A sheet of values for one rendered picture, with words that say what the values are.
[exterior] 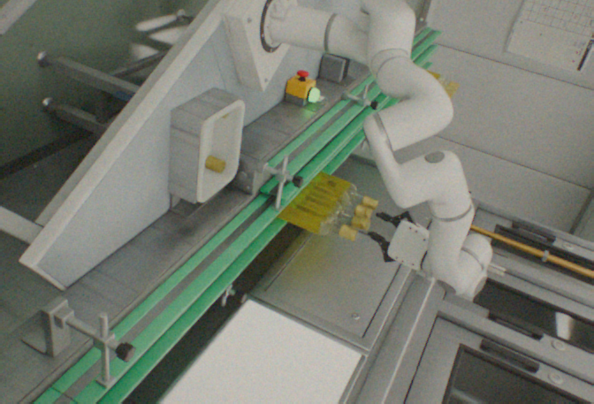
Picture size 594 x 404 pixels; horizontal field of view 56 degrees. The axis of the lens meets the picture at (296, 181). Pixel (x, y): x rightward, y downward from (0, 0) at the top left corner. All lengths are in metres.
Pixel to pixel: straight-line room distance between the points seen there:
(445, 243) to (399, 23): 0.45
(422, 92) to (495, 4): 6.18
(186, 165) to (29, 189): 0.70
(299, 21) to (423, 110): 0.43
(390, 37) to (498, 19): 6.10
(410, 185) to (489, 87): 6.44
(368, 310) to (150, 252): 0.58
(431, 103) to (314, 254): 0.70
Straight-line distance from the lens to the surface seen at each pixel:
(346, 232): 1.50
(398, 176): 1.07
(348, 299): 1.51
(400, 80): 1.11
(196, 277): 1.25
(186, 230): 1.34
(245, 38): 1.34
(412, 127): 1.08
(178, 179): 1.33
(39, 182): 1.90
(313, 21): 1.36
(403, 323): 1.50
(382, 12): 1.20
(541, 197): 7.98
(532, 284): 1.89
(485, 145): 7.75
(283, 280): 1.52
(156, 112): 1.21
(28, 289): 1.53
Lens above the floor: 1.41
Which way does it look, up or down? 17 degrees down
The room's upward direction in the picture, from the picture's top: 112 degrees clockwise
